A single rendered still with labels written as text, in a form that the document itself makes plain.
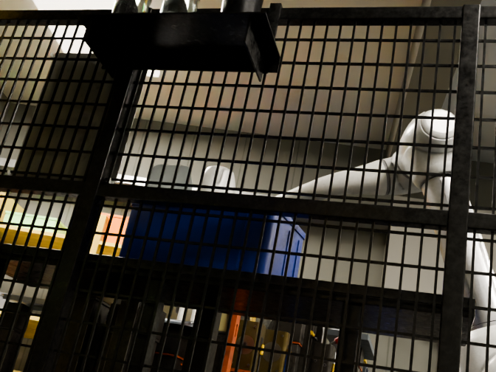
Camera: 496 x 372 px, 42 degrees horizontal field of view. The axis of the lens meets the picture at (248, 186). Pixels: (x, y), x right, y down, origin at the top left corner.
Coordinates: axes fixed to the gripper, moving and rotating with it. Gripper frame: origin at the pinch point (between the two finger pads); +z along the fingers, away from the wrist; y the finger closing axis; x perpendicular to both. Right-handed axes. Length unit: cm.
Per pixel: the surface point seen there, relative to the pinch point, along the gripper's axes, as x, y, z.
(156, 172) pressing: 26.6, 5.4, -27.0
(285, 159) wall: -265, 54, -176
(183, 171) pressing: 26.6, -1.4, -27.7
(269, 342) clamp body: -14.9, -18.3, 1.0
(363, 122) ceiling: -236, -4, -194
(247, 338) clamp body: 2.8, -17.2, 3.9
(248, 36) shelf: 69, -26, -34
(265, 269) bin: 53, -32, 1
